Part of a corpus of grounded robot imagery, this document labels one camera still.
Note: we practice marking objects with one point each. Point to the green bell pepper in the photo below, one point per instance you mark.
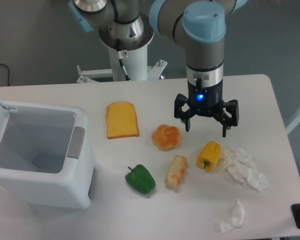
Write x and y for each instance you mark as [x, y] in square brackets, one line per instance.
[140, 179]

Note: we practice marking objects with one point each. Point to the round knotted bread roll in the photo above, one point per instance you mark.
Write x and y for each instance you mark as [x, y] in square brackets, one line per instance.
[167, 137]

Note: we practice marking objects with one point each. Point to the white plastic trash bin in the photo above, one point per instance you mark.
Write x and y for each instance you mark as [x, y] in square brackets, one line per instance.
[46, 157]

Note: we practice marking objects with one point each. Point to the rectangular toasted bread block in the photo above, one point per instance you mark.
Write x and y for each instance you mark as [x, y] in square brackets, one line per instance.
[176, 172]

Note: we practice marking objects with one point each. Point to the yellow bell pepper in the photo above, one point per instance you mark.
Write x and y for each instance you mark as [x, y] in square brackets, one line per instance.
[209, 156]

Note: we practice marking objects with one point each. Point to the toast slice bread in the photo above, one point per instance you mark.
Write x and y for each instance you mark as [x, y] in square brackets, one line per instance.
[121, 120]

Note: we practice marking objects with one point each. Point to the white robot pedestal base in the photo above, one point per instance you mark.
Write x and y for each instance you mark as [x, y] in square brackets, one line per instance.
[126, 65]

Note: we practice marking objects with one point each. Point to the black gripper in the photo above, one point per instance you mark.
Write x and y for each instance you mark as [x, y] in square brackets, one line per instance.
[207, 103]

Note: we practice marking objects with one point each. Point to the large crumpled white tissue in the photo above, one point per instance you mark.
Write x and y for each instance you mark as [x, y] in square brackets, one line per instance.
[241, 168]

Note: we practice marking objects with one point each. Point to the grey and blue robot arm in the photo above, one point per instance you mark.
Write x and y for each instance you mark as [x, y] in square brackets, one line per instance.
[126, 27]

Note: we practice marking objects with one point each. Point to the small crumpled white tissue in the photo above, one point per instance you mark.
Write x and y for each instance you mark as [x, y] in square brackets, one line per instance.
[235, 219]

